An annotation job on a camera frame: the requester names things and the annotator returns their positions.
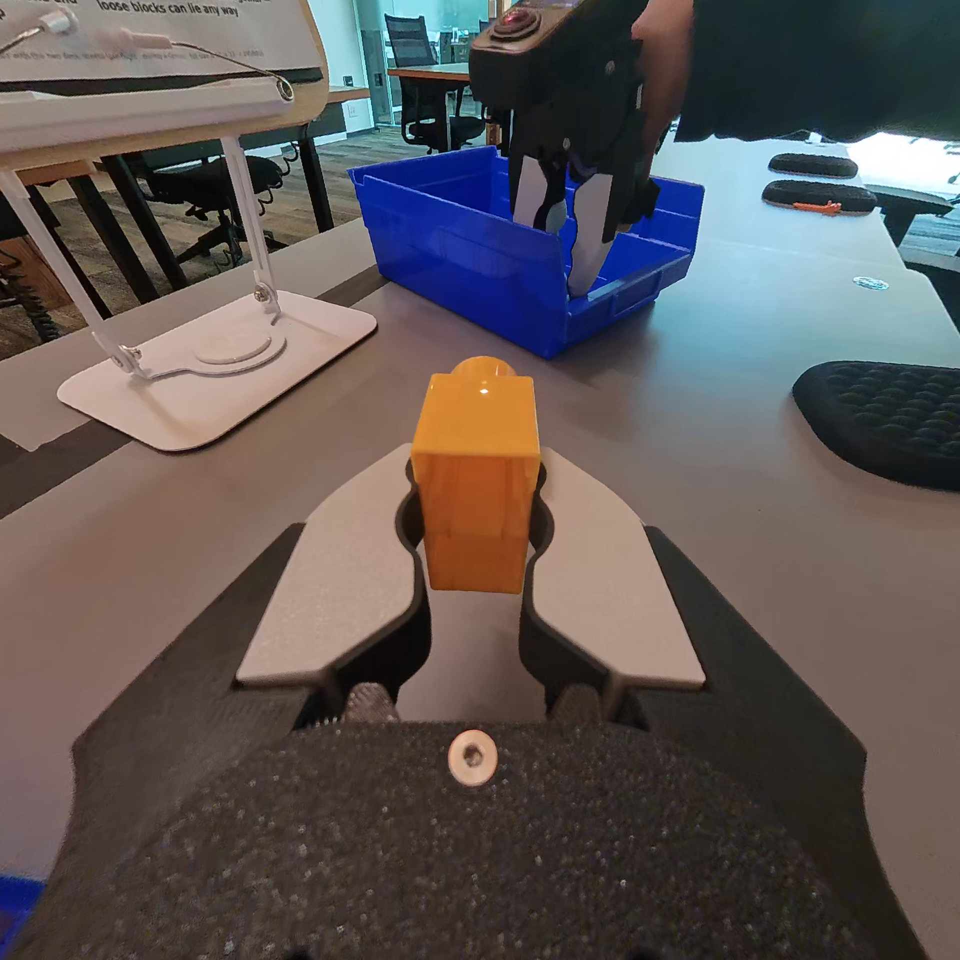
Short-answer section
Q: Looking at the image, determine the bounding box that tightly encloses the brown box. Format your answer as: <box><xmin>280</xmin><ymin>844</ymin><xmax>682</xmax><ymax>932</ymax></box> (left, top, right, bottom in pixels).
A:
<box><xmin>0</xmin><ymin>234</ymin><xmax>75</xmax><ymax>310</ymax></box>

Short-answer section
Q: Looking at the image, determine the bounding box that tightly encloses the blue plastic bin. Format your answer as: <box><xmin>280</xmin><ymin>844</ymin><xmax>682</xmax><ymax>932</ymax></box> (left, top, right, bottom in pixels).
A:
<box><xmin>346</xmin><ymin>144</ymin><xmax>707</xmax><ymax>360</ymax></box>

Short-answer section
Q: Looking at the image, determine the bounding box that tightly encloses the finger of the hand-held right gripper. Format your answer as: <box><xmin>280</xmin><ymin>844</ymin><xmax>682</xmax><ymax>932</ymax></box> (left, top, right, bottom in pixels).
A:
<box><xmin>511</xmin><ymin>153</ymin><xmax>569</xmax><ymax>235</ymax></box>
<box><xmin>566</xmin><ymin>177</ymin><xmax>621</xmax><ymax>299</ymax></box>

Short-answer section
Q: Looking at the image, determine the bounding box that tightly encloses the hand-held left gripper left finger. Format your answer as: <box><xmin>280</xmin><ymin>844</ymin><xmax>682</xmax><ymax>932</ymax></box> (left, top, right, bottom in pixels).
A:
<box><xmin>236</xmin><ymin>450</ymin><xmax>434</xmax><ymax>725</ymax></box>

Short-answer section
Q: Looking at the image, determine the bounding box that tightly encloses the black coiled cable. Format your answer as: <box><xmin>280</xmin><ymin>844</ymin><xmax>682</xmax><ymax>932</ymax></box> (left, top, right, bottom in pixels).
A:
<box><xmin>11</xmin><ymin>281</ymin><xmax>61</xmax><ymax>345</ymax></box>

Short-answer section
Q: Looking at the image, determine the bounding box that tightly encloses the white document stand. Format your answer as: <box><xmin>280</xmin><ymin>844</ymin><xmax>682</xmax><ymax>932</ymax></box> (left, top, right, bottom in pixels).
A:
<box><xmin>0</xmin><ymin>0</ymin><xmax>378</xmax><ymax>454</ymax></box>

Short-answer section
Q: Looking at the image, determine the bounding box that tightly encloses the printed instruction sheet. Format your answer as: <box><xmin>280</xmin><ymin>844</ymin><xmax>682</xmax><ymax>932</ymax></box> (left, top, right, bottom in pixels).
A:
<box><xmin>0</xmin><ymin>0</ymin><xmax>316</xmax><ymax>84</ymax></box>

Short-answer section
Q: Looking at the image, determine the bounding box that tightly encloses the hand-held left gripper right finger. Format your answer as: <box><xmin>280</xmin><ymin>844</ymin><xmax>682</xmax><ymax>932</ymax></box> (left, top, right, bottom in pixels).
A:
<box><xmin>519</xmin><ymin>446</ymin><xmax>708</xmax><ymax>717</ymax></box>

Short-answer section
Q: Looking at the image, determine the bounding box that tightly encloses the large black mesh pad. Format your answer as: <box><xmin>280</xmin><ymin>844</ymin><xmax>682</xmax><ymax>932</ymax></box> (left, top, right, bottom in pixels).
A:
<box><xmin>792</xmin><ymin>359</ymin><xmax>960</xmax><ymax>494</ymax></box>

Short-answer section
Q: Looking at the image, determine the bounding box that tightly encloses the person's right hand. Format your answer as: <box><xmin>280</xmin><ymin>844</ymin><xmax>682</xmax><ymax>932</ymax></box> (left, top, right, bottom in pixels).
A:
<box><xmin>630</xmin><ymin>0</ymin><xmax>696</xmax><ymax>159</ymax></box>

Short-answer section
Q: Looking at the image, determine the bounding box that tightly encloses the yellow two-stud block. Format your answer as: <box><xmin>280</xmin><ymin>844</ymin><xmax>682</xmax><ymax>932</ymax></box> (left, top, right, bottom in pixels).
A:
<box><xmin>410</xmin><ymin>355</ymin><xmax>543</xmax><ymax>596</ymax></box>

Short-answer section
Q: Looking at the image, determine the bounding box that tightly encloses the wooden-top desk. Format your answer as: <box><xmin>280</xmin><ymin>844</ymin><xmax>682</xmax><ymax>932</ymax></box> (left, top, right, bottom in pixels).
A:
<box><xmin>0</xmin><ymin>86</ymin><xmax>374</xmax><ymax>316</ymax></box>
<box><xmin>387</xmin><ymin>63</ymin><xmax>475</xmax><ymax>155</ymax></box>

